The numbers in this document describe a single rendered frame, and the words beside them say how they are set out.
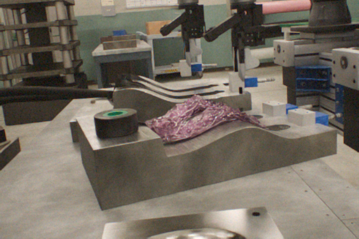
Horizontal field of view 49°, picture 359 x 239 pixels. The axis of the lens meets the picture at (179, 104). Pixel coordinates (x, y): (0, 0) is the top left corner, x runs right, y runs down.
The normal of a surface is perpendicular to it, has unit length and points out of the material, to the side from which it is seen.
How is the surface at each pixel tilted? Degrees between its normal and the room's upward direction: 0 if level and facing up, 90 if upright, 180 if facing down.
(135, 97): 90
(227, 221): 0
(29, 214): 0
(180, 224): 0
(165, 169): 90
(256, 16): 90
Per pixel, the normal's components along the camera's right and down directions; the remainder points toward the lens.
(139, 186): 0.36, 0.17
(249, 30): 0.07, 0.22
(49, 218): -0.08, -0.97
